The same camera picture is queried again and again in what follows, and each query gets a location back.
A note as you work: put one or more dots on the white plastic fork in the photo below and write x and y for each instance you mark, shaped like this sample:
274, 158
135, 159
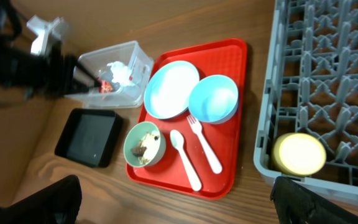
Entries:
212, 159

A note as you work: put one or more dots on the food scraps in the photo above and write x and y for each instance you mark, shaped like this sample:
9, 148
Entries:
147, 148

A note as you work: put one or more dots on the red snack wrapper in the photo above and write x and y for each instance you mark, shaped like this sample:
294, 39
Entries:
105, 87

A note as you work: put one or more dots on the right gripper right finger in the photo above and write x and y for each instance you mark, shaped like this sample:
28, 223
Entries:
296, 204

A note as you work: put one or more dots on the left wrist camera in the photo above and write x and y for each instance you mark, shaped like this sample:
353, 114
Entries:
48, 34

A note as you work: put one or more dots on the light blue bowl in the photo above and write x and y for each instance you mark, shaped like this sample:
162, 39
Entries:
214, 99

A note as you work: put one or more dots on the white plastic spoon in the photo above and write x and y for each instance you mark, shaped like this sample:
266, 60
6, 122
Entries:
177, 141

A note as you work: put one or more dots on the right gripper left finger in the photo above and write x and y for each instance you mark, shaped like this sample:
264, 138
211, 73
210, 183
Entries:
57, 203

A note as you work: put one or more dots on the light blue plate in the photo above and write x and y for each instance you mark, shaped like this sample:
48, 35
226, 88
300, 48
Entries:
167, 94

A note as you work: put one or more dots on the red serving tray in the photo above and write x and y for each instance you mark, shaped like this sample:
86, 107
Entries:
225, 57

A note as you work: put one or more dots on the green bowl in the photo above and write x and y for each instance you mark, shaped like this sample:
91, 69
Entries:
135, 135

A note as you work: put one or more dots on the yellow cup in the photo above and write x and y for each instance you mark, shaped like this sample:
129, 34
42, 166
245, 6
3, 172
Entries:
298, 154

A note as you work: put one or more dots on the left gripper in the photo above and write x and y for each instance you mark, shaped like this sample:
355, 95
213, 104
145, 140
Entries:
51, 75

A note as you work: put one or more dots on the clear plastic waste bin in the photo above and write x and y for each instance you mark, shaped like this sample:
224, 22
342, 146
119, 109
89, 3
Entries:
96, 62

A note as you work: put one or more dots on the black food waste tray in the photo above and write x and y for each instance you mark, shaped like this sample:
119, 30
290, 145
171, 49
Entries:
89, 137

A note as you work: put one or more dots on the grey dishwasher rack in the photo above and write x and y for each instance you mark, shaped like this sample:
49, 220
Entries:
311, 86

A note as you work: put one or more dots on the white tissue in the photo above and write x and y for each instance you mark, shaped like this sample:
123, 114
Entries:
119, 73

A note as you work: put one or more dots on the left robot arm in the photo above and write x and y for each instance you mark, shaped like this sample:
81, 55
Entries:
11, 28

